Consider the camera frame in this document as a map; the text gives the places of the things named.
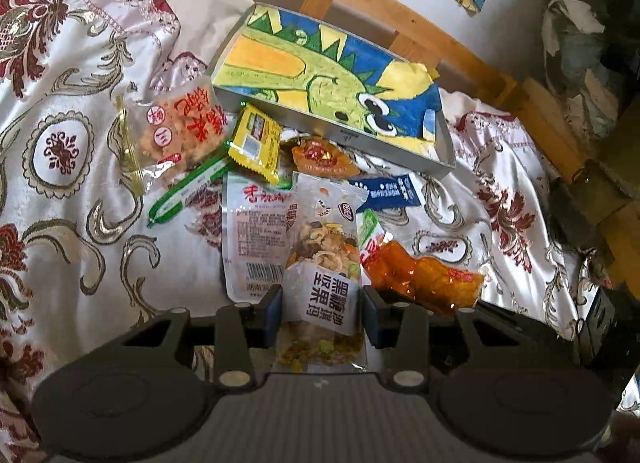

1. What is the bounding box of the orange spicy tofu packet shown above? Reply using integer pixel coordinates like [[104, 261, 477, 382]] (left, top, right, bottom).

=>
[[357, 209, 484, 317]]

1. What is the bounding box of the mixed nuts clear bag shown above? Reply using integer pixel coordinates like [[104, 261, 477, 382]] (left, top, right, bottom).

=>
[[277, 172, 368, 372]]

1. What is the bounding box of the white kelp snack pouch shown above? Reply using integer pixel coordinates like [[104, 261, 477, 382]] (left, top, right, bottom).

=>
[[222, 171, 292, 304]]

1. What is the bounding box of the green sausage stick packet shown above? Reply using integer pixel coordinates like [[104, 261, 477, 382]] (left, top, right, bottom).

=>
[[146, 146, 231, 228]]

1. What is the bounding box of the blue white stick packet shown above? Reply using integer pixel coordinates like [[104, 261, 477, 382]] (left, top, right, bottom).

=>
[[348, 175, 421, 212]]

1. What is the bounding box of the clear rice cracker bag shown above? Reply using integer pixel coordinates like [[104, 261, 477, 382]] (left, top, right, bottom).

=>
[[116, 75, 229, 195]]

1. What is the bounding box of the yellow snack bar packet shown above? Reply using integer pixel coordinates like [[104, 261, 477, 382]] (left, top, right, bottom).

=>
[[228, 102, 282, 184]]

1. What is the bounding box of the brown orange snack packet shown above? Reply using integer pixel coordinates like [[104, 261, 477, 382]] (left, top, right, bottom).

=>
[[292, 137, 360, 179]]

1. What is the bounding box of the floral satin bed cover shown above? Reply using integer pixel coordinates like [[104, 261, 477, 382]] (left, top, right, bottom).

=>
[[0, 0, 640, 463]]

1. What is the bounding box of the floral curtain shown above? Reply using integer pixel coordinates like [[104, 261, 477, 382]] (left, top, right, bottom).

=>
[[541, 0, 639, 148]]

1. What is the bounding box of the grey metal tray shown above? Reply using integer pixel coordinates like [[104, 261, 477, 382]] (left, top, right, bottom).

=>
[[207, 4, 456, 178]]

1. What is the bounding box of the white pillow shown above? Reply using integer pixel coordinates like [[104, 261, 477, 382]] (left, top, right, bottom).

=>
[[130, 0, 254, 94]]

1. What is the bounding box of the wooden bed frame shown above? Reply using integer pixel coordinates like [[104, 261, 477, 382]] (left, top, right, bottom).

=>
[[108, 0, 640, 289]]

